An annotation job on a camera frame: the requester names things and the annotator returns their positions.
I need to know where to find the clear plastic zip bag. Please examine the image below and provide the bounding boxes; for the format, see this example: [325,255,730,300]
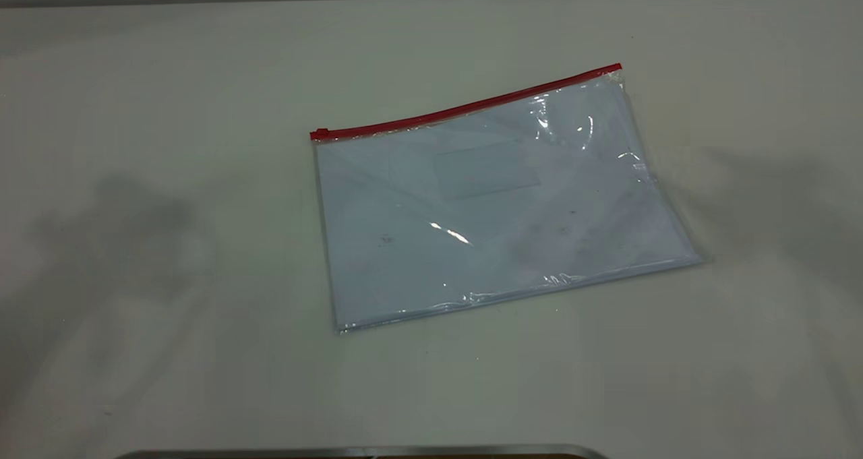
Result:
[309,63,706,335]

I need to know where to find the white paper sheets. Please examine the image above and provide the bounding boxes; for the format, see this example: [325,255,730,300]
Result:
[317,82,702,330]

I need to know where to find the grey metal rim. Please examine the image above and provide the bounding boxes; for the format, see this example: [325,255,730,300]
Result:
[115,443,609,459]

